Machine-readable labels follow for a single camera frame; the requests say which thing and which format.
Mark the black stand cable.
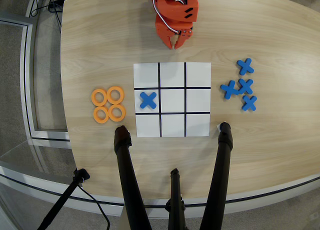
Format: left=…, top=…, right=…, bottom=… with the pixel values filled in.
left=76, top=184, right=111, bottom=230

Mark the white robot servo cable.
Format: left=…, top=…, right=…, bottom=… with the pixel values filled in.
left=152, top=0, right=192, bottom=34

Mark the thin black tripod leg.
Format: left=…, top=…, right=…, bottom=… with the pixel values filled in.
left=164, top=167, right=187, bottom=230

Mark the black floor cable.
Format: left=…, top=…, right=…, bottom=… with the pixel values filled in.
left=47, top=0, right=63, bottom=28
left=29, top=0, right=44, bottom=18

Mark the metal glass panel frame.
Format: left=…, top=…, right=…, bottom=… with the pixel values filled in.
left=0, top=17, right=72, bottom=142

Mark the black stand pole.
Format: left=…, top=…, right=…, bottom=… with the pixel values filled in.
left=36, top=168, right=91, bottom=230

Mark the white tic-tac-toe grid sheet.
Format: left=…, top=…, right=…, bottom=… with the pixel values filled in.
left=133, top=62, right=212, bottom=138

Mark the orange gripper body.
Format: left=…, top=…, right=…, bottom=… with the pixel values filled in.
left=154, top=13, right=195, bottom=36

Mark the orange foam ring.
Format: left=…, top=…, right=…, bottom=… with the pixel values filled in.
left=90, top=88, right=109, bottom=107
left=106, top=85, right=125, bottom=105
left=108, top=103, right=127, bottom=123
left=92, top=105, right=110, bottom=125

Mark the blue foam cross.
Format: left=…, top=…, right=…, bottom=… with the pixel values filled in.
left=241, top=94, right=258, bottom=112
left=236, top=57, right=255, bottom=76
left=237, top=78, right=254, bottom=95
left=139, top=91, right=158, bottom=110
left=219, top=79, right=240, bottom=100

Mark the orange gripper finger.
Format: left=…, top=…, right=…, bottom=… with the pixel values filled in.
left=174, top=27, right=194, bottom=50
left=155, top=30, right=176, bottom=50

